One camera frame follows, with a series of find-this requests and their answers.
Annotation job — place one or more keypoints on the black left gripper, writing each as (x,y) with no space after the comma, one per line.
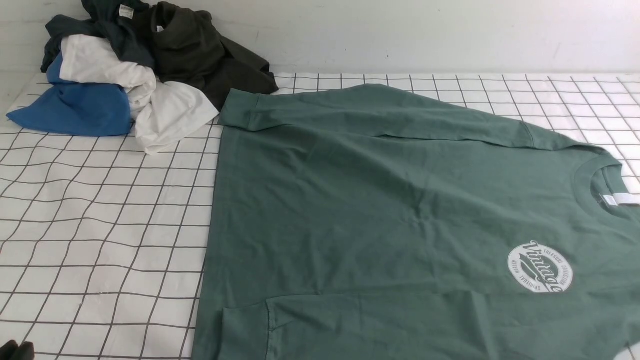
(14,351)

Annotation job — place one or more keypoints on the green long-sleeved shirt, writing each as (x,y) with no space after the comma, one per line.
(370,223)

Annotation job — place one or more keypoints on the blue shirt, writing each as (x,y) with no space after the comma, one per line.
(76,109)

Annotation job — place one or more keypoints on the white shirt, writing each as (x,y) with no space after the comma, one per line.
(165,113)

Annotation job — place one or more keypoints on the dark navy shirt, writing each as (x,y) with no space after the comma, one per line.
(112,20)

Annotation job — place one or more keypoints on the dark olive shirt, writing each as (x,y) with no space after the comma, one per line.
(187,48)

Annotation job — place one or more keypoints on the white grid-pattern tablecloth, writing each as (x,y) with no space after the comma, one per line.
(103,246)

